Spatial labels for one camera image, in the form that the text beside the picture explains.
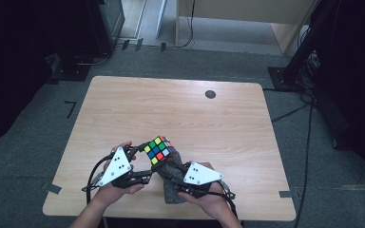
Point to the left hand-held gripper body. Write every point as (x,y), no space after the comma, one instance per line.
(115,166)

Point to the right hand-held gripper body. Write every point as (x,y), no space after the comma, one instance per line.
(199,175)

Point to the grey cloth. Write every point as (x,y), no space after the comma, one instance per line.
(171,177)

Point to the multicoloured puzzle cube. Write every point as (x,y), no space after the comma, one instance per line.
(158,150)

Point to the person's left hand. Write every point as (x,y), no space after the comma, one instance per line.
(120,192)

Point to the person's right hand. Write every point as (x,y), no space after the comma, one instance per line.
(206,202)

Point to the grey floor tape piece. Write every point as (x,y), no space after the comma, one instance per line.
(52,188)
(285,194)

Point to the black angled floor tape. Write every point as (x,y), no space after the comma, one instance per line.
(71,109)

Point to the round dark table grommet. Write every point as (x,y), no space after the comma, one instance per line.
(210,94)

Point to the black stand base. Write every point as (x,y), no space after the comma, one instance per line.
(71,71)

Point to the dark floor tape strip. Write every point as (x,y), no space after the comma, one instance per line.
(125,44)
(138,44)
(163,47)

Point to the black cabinet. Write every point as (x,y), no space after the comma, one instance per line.
(106,25)

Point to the dark curtain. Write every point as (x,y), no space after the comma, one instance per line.
(355,79)
(19,63)

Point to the black metal stand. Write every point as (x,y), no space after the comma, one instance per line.
(294,63)

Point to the beige wooden desk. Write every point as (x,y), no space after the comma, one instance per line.
(234,19)

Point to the white post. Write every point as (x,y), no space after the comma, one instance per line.
(160,19)

